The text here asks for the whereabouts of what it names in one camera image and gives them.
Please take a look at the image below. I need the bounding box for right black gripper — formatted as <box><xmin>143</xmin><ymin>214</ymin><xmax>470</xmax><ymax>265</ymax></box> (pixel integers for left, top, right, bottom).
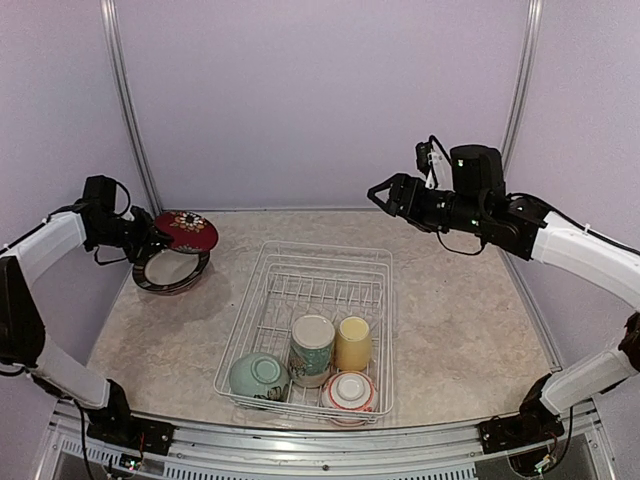
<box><xmin>369</xmin><ymin>171</ymin><xmax>488</xmax><ymax>234</ymax></box>

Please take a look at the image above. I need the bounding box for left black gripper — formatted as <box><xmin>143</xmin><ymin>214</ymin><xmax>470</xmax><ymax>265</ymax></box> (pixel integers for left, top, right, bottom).
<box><xmin>90</xmin><ymin>206</ymin><xmax>174</xmax><ymax>263</ymax></box>

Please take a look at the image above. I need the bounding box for black plate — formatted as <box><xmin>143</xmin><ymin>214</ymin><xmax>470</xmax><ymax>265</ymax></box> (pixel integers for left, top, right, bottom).
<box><xmin>132</xmin><ymin>249</ymin><xmax>210</xmax><ymax>292</ymax></box>

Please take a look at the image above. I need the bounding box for dark red oval dish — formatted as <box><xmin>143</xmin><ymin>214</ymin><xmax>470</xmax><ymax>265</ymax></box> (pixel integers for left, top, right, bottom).
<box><xmin>154</xmin><ymin>210</ymin><xmax>219</xmax><ymax>254</ymax></box>

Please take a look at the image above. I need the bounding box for yellow cup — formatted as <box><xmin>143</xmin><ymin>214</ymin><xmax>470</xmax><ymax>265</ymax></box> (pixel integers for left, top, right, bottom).
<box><xmin>334</xmin><ymin>316</ymin><xmax>373</xmax><ymax>371</ymax></box>

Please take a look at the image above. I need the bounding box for teal floral mug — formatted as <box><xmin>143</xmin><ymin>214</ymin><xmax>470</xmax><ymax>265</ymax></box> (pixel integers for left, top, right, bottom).
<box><xmin>288</xmin><ymin>314</ymin><xmax>335</xmax><ymax>388</ymax></box>

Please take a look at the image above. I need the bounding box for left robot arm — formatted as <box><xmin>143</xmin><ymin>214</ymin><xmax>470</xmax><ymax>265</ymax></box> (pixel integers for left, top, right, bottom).
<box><xmin>1</xmin><ymin>175</ymin><xmax>155</xmax><ymax>445</ymax></box>

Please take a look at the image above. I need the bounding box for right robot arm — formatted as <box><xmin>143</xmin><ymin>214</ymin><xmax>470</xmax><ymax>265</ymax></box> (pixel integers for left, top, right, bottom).
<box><xmin>367</xmin><ymin>139</ymin><xmax>639</xmax><ymax>444</ymax></box>

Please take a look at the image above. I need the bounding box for pink polka dot plate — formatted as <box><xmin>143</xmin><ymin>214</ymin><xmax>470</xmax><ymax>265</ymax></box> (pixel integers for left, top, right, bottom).
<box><xmin>149</xmin><ymin>279</ymin><xmax>200</xmax><ymax>296</ymax></box>

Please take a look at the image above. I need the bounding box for white red rimmed bowl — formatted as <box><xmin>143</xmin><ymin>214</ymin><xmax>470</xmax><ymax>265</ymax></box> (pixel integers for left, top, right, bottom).
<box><xmin>320</xmin><ymin>371</ymin><xmax>379</xmax><ymax>412</ymax></box>

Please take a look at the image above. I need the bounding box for light green flower bowl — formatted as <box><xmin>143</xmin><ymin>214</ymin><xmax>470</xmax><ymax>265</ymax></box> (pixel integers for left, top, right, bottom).
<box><xmin>229</xmin><ymin>352</ymin><xmax>290</xmax><ymax>402</ymax></box>

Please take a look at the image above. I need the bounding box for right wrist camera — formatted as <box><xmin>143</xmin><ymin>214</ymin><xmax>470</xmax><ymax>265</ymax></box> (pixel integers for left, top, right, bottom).
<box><xmin>415</xmin><ymin>134</ymin><xmax>443</xmax><ymax>189</ymax></box>

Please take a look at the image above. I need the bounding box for white wire dish rack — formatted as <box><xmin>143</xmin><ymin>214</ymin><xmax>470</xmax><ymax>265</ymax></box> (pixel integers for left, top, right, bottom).
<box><xmin>214</xmin><ymin>241</ymin><xmax>394</xmax><ymax>426</ymax></box>

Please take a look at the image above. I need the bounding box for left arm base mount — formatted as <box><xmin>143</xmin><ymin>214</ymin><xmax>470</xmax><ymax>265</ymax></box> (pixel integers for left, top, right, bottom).
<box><xmin>86</xmin><ymin>410</ymin><xmax>175</xmax><ymax>456</ymax></box>

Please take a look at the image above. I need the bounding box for left aluminium corner post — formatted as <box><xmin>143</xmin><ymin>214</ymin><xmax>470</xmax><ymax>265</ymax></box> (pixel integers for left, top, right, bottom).
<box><xmin>100</xmin><ymin>0</ymin><xmax>163</xmax><ymax>215</ymax></box>

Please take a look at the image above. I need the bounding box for aluminium front frame rail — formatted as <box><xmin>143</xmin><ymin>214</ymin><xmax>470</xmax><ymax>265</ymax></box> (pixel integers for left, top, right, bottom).
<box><xmin>30</xmin><ymin>401</ymin><xmax>620</xmax><ymax>479</ymax></box>

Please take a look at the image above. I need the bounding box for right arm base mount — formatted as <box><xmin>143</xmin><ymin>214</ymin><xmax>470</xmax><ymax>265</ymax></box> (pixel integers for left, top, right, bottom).
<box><xmin>477</xmin><ymin>400</ymin><xmax>565</xmax><ymax>454</ymax></box>

